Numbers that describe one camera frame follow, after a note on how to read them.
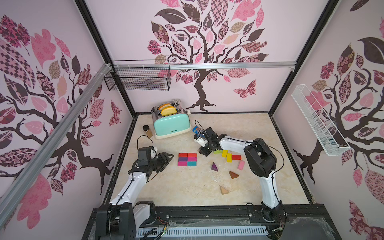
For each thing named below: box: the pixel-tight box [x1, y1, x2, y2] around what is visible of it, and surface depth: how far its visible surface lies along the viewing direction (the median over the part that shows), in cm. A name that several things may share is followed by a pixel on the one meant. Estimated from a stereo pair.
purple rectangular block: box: [178, 157, 188, 162], surface depth 96 cm
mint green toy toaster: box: [151, 100, 192, 139], surface depth 99 cm
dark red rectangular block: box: [178, 153, 188, 158], surface depth 97 cm
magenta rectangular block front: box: [177, 161, 187, 166], surface depth 94 cm
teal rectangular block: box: [187, 161, 197, 167], surface depth 94 cm
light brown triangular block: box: [219, 186, 230, 195], surface depth 83 cm
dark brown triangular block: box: [229, 170, 239, 179], surface depth 88 cm
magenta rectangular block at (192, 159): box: [187, 157, 197, 162], surface depth 97 cm
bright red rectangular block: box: [187, 153, 198, 158], surface depth 97 cm
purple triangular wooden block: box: [211, 162, 218, 172], surface depth 91 cm
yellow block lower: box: [227, 153, 233, 163], surface depth 96 cm
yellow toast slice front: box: [161, 106, 178, 117], surface depth 98 cm
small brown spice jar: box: [146, 128, 153, 138], surface depth 103 cm
